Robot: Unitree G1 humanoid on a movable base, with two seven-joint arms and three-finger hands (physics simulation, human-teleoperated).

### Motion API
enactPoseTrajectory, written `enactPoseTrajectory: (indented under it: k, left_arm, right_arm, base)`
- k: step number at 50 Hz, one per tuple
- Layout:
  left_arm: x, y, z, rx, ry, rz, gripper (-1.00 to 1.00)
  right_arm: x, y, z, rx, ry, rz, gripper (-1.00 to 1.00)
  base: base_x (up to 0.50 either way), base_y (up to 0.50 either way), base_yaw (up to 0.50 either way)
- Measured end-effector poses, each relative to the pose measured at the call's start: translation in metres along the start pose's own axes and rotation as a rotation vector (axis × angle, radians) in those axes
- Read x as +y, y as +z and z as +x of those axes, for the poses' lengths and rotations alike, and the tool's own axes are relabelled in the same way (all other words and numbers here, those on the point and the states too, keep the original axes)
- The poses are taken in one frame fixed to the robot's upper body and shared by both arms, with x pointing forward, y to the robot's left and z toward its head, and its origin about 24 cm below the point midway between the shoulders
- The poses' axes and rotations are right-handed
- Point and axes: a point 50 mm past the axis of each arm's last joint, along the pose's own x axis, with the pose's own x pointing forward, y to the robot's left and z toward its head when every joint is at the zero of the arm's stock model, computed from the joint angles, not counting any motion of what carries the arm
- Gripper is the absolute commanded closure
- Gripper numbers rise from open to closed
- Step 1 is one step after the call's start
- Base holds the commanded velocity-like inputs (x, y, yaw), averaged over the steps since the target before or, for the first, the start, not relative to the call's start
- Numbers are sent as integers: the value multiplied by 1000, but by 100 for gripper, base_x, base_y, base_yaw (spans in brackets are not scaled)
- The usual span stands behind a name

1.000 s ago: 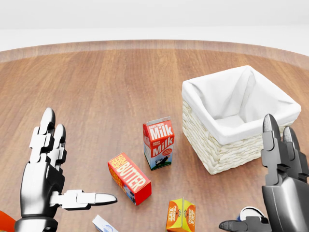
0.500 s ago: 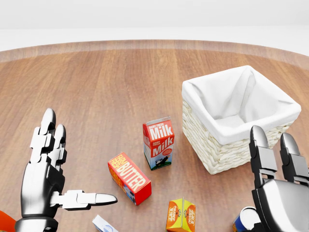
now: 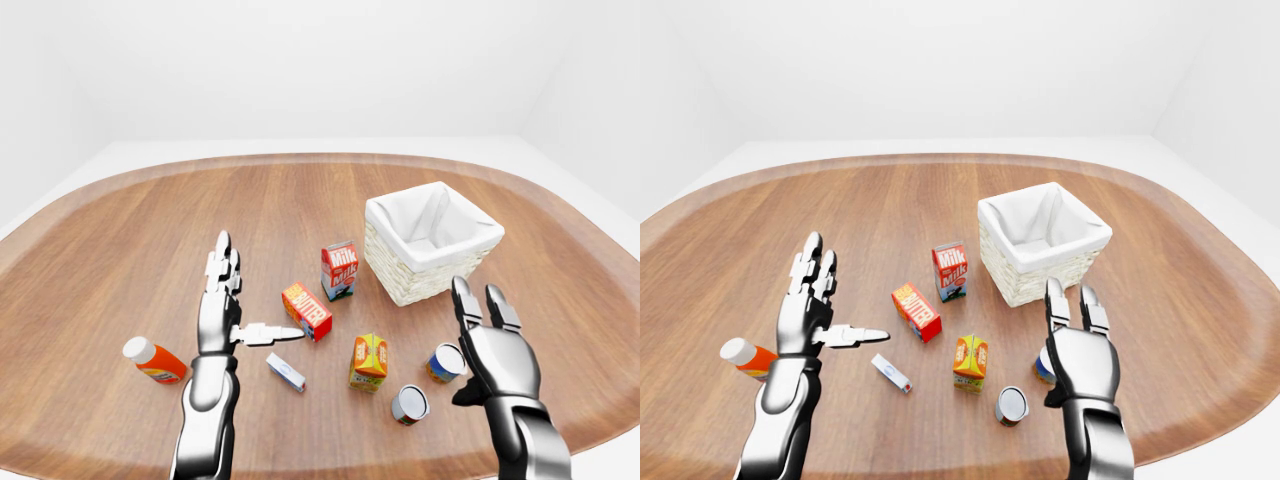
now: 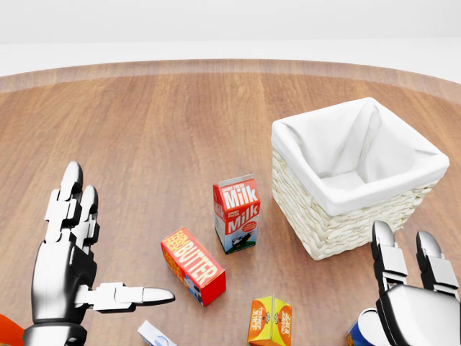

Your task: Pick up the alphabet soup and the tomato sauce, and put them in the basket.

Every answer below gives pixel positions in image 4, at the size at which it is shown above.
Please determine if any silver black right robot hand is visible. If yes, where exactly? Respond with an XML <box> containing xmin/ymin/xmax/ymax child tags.
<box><xmin>370</xmin><ymin>220</ymin><xmax>461</xmax><ymax>346</ymax></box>

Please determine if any red yellow butter box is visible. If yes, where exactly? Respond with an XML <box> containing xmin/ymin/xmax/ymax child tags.
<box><xmin>160</xmin><ymin>226</ymin><xmax>227</xmax><ymax>307</ymax></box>

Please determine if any white blue box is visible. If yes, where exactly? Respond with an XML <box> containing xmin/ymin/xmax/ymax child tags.
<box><xmin>137</xmin><ymin>319</ymin><xmax>178</xmax><ymax>346</ymax></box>

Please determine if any red orange object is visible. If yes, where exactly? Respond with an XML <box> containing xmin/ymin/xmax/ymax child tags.
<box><xmin>0</xmin><ymin>313</ymin><xmax>25</xmax><ymax>346</ymax></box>

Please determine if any red white milk carton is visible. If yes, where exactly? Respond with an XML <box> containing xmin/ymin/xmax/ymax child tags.
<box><xmin>212</xmin><ymin>173</ymin><xmax>261</xmax><ymax>255</ymax></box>

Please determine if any orange juice carton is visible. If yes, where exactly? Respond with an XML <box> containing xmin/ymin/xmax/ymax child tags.
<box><xmin>246</xmin><ymin>293</ymin><xmax>293</xmax><ymax>346</ymax></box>

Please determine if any blue white tin can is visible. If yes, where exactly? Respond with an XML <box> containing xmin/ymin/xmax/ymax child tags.
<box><xmin>346</xmin><ymin>307</ymin><xmax>392</xmax><ymax>346</ymax></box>

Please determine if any white wicker basket with liner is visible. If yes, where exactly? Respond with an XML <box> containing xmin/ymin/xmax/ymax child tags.
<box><xmin>270</xmin><ymin>97</ymin><xmax>451</xmax><ymax>262</ymax></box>

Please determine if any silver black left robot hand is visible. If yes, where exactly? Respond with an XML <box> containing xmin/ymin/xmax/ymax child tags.
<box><xmin>31</xmin><ymin>160</ymin><xmax>176</xmax><ymax>325</ymax></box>

